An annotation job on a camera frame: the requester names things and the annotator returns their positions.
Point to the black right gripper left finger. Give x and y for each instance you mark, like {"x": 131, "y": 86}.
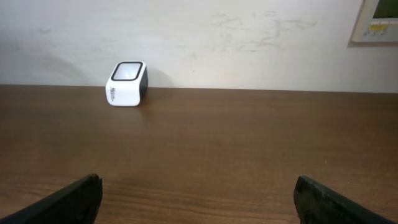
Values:
{"x": 77, "y": 203}

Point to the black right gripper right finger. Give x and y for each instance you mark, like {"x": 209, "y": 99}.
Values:
{"x": 318, "y": 204}

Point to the white barcode scanner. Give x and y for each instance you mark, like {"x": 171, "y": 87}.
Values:
{"x": 127, "y": 84}

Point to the beige wall control panel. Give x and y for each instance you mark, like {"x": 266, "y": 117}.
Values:
{"x": 377, "y": 22}

